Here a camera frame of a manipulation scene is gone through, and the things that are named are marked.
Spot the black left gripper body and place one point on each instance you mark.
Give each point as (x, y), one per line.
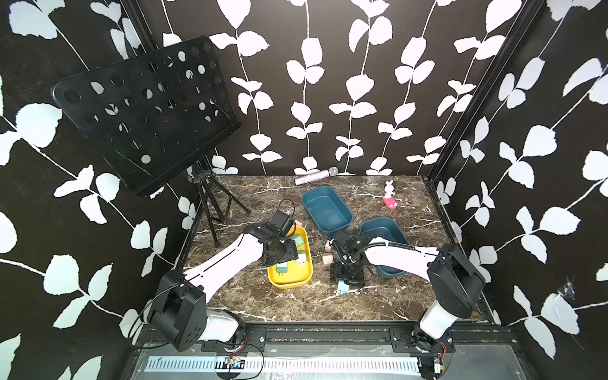
(286, 250)

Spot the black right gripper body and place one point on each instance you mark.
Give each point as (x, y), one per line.
(347, 272)

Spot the teal storage box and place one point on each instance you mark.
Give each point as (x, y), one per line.
(328, 211)
(387, 229)

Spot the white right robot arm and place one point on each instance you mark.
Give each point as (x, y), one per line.
(456, 282)

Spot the black front mounting rail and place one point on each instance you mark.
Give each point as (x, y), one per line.
(399, 336)

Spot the yellow storage box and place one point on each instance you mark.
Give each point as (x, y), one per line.
(298, 274)

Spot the white perforated cable tray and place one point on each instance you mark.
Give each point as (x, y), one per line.
(254, 365)

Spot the teal storage box right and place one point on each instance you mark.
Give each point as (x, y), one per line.
(387, 229)

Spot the black tripod stand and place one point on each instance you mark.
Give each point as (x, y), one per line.
(205, 179)

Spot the black perforated music stand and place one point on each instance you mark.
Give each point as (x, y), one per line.
(152, 116)

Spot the pink glitter microphone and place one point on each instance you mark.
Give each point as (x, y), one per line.
(316, 176)

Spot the white rabbit pink figurine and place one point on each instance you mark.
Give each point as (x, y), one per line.
(388, 196)

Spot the blue plug bottom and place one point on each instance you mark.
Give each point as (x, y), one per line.
(342, 287)

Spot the teal storage box rear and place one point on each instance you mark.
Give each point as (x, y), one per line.
(328, 211)

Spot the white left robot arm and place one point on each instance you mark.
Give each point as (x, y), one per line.
(179, 309)

